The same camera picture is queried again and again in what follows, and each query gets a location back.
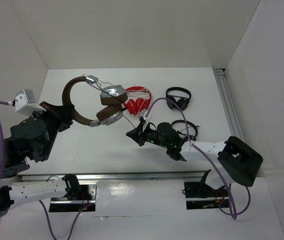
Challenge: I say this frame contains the near black headphones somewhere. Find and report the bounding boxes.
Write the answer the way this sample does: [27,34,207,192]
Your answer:
[171,119,200,141]

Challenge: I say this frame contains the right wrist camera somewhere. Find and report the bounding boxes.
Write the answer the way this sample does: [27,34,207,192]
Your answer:
[140,112,153,132]

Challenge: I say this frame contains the red headphones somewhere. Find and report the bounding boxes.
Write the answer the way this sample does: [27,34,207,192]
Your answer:
[124,86,152,117]

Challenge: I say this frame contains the black headphones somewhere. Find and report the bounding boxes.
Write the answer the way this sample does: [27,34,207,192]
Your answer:
[171,119,200,141]
[166,86,192,111]

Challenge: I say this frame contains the aluminium rail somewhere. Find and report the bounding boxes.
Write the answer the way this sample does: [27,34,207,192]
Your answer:
[213,68,245,142]
[18,171,206,182]

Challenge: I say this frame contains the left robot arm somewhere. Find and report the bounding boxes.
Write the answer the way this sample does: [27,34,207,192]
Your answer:
[0,101,81,218]

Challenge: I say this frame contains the front aluminium rail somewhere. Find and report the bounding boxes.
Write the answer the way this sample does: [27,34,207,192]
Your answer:
[18,171,206,182]

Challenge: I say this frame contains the far black headphones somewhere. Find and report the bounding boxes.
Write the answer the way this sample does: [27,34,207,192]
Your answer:
[166,86,192,111]

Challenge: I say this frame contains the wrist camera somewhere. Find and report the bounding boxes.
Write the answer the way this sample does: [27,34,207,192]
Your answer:
[140,112,153,132]
[14,88,46,117]

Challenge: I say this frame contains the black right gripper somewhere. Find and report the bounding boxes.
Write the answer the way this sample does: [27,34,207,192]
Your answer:
[126,121,169,149]

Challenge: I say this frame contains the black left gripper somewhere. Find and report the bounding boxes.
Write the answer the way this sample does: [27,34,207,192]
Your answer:
[32,100,75,160]

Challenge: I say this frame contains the white front cover panel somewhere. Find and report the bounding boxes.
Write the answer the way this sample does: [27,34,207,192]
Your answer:
[95,180,186,217]

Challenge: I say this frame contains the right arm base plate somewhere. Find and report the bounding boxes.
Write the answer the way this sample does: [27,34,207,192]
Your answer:
[182,181,229,200]

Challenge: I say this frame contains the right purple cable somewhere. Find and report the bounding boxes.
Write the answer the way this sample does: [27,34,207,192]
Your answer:
[145,97,252,220]

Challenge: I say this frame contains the white cable of red headphones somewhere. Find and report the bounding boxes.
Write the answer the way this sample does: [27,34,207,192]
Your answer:
[125,87,150,119]

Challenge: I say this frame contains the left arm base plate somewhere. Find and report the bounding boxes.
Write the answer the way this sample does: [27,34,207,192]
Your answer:
[49,181,97,213]

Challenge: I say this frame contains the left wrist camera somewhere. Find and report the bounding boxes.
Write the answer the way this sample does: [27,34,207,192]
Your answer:
[14,88,46,117]

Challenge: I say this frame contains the right aluminium rail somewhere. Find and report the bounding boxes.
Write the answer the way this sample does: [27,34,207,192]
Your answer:
[213,68,245,142]

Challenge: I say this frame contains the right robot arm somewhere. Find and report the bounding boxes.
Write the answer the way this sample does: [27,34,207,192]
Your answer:
[126,122,264,196]

